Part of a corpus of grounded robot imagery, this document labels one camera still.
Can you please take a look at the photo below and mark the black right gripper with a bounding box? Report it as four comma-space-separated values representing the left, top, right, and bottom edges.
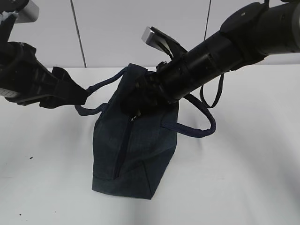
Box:
120, 62, 185, 117

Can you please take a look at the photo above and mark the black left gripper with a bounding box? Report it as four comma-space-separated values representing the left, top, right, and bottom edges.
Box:
0, 42, 89, 109

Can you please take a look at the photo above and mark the dark blue lunch bag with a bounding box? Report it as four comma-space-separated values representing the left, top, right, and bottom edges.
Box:
75, 66, 216, 199

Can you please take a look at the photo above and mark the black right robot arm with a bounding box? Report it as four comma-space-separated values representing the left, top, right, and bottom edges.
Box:
120, 0, 300, 116

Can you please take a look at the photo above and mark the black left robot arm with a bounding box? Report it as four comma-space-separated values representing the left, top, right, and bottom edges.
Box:
0, 15, 89, 109

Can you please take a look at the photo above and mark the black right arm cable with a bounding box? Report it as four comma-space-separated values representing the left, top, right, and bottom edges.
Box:
199, 74, 225, 109

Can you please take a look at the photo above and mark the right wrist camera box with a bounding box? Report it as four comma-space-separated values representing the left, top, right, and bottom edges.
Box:
142, 27, 187, 60

